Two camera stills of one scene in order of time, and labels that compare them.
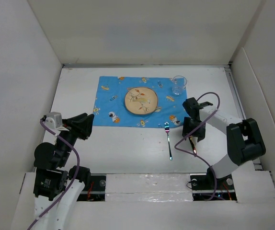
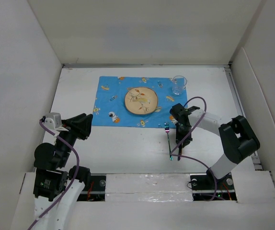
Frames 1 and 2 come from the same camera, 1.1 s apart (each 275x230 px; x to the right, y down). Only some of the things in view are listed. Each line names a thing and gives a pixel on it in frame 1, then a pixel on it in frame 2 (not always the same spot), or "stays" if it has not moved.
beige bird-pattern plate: x=141 y=100 stays
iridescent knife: x=194 y=150 → x=180 y=150
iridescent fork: x=166 y=127 stays
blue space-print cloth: x=110 y=109 stays
